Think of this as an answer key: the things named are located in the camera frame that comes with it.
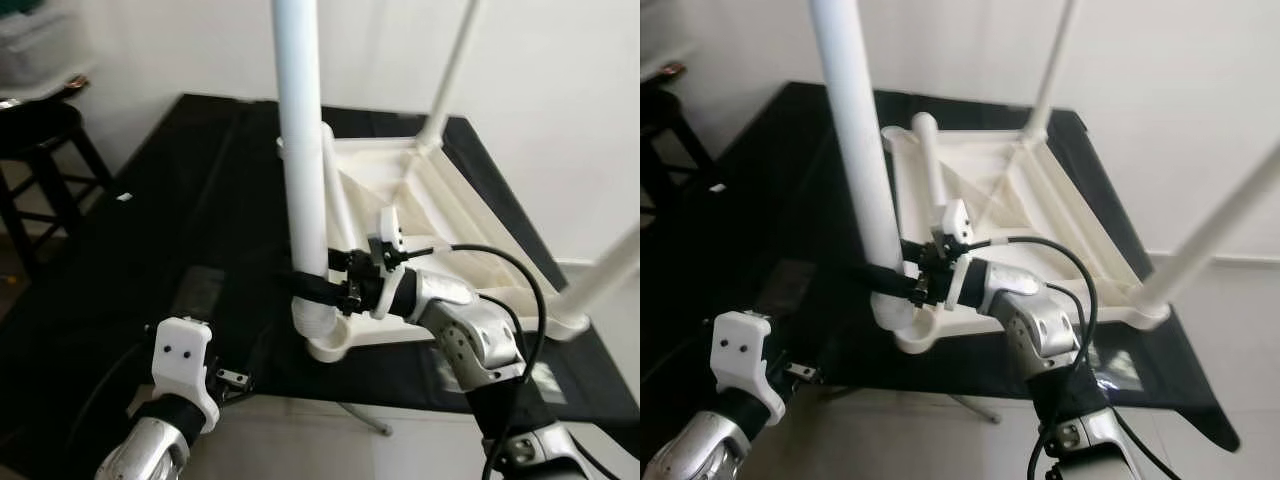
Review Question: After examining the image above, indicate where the glossy dark tape strip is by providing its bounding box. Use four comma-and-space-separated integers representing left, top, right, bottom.
755, 258, 816, 316
180, 265, 229, 323

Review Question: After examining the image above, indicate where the white plastic table top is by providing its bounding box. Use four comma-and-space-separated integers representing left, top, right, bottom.
880, 120, 1173, 356
275, 135, 591, 363

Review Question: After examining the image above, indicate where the black round stool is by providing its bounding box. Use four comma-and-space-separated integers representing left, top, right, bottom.
0, 100, 113, 276
640, 85, 716, 236

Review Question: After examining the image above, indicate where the clear plastic storage box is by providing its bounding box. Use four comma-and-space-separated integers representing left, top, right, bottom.
0, 10, 91, 86

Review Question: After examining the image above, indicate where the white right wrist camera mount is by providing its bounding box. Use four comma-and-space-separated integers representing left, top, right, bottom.
365, 207, 409, 321
940, 198, 976, 306

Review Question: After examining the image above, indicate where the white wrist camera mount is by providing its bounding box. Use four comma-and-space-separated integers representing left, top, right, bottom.
712, 310, 786, 426
940, 198, 976, 306
365, 207, 409, 321
150, 317, 221, 433

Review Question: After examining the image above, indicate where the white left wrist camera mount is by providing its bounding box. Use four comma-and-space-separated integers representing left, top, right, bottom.
712, 310, 786, 426
150, 317, 221, 433

